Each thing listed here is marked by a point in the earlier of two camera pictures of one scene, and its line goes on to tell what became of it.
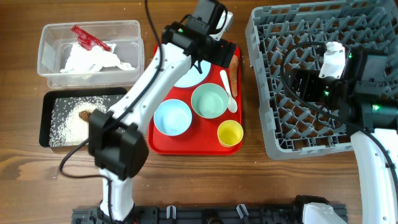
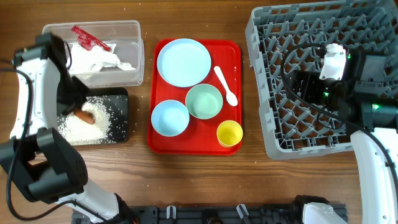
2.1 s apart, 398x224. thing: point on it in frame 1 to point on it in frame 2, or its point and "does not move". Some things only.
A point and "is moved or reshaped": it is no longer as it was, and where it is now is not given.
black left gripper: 222,53 to 66,104
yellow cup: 229,133 does not move
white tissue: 94,58 does not move
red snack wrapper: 87,41 does not move
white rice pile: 66,127 does not move
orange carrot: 234,70 to 84,116
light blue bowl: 172,117 does not move
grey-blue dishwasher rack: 291,37 does not move
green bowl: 209,100 is moved or reshaped
